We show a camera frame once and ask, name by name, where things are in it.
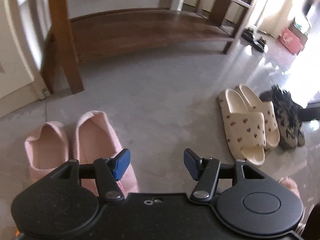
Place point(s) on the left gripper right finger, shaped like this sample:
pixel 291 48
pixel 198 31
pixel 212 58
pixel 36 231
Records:
pixel 205 171

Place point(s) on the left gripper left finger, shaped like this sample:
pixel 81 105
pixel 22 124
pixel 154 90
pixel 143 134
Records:
pixel 108 171

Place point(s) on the pink plush slipper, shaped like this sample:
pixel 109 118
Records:
pixel 95 138
pixel 47 148

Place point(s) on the black white laced sneaker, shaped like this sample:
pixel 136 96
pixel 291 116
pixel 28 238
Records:
pixel 285 111

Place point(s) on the dark slipper far right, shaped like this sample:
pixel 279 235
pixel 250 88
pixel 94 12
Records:
pixel 259 44

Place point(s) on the dark slipper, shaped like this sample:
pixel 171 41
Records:
pixel 248 34
pixel 259 44

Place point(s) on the dark slipper far left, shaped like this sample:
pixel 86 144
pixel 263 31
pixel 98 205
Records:
pixel 248 34

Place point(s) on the pink box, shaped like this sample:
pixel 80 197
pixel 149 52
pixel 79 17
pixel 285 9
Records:
pixel 290 41

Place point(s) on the brown wooden shoe rack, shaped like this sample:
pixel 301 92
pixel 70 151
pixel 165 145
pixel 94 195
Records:
pixel 112 33

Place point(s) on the white panelled door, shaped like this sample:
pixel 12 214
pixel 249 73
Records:
pixel 21 81

